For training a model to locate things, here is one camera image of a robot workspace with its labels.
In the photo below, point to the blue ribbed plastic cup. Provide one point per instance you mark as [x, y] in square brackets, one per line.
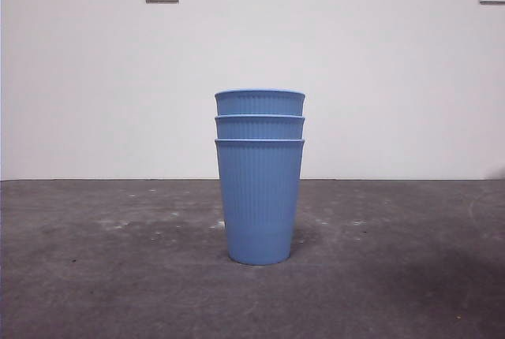
[260, 104]
[260, 201]
[260, 128]

